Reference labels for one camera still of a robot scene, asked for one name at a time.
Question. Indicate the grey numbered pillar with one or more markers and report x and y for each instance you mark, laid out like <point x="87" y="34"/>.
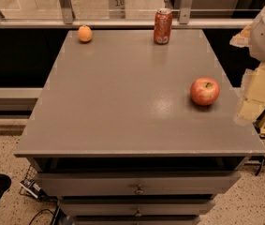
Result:
<point x="117" y="9"/>

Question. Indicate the metal window railing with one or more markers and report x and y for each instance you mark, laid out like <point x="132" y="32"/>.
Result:
<point x="138" y="13"/>

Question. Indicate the orange fruit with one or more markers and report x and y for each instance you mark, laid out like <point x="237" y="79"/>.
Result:
<point x="85" y="33"/>

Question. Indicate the wire basket on floor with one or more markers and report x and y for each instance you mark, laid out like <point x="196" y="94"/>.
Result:
<point x="30" y="185"/>

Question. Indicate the red apple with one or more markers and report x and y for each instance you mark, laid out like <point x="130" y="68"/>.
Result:
<point x="204" y="91"/>

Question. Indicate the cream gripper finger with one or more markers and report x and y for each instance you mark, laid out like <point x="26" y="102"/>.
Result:
<point x="251" y="103"/>
<point x="242" y="39"/>

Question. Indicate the grey drawer cabinet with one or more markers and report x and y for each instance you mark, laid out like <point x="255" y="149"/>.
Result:
<point x="116" y="138"/>

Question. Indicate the red soda can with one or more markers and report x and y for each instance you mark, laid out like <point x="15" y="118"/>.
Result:
<point x="163" y="23"/>

